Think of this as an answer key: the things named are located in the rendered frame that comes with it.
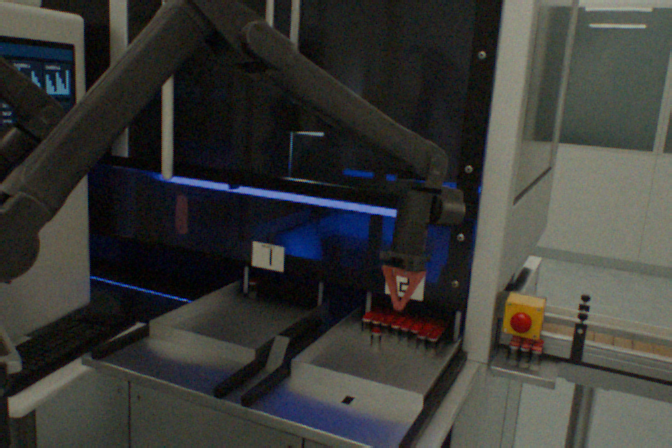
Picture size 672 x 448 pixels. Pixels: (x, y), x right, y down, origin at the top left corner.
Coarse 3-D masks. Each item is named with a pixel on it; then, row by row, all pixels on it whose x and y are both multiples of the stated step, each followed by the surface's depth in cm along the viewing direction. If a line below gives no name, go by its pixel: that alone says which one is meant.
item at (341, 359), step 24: (360, 312) 146; (336, 336) 134; (360, 336) 137; (312, 360) 123; (336, 360) 124; (360, 360) 125; (384, 360) 125; (408, 360) 126; (432, 360) 127; (336, 384) 112; (360, 384) 110; (384, 384) 108; (408, 384) 116; (432, 384) 111; (408, 408) 107
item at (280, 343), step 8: (280, 336) 120; (280, 344) 119; (272, 352) 119; (280, 352) 119; (272, 360) 118; (280, 360) 118; (272, 368) 118; (256, 376) 115; (264, 376) 115; (248, 384) 112
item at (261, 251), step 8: (256, 248) 145; (264, 248) 144; (272, 248) 143; (280, 248) 143; (256, 256) 146; (264, 256) 145; (272, 256) 144; (280, 256) 143; (256, 264) 146; (264, 264) 145; (272, 264) 144; (280, 264) 143
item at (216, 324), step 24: (240, 288) 159; (168, 312) 134; (192, 312) 142; (216, 312) 145; (240, 312) 146; (264, 312) 147; (288, 312) 148; (312, 312) 141; (168, 336) 127; (192, 336) 124; (216, 336) 131; (240, 336) 132; (264, 336) 133; (240, 360) 120
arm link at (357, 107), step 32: (256, 32) 76; (256, 64) 83; (288, 64) 82; (288, 96) 87; (320, 96) 87; (352, 96) 90; (352, 128) 91; (384, 128) 94; (384, 160) 100; (416, 160) 98
